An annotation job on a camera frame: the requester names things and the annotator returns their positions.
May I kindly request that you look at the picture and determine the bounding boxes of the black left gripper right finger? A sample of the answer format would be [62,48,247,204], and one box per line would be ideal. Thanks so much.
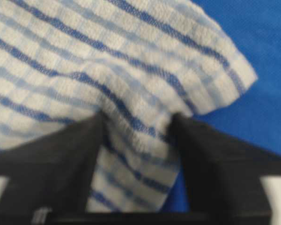
[170,113,281,225]

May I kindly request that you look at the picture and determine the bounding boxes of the white blue-striped towel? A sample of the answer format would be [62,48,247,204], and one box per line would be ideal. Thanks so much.
[0,0,257,212]

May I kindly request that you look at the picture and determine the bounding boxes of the blue table cloth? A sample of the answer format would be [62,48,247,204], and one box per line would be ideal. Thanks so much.
[154,0,281,213]

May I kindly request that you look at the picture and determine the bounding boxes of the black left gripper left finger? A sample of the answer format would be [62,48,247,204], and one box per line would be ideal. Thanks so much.
[0,112,106,225]

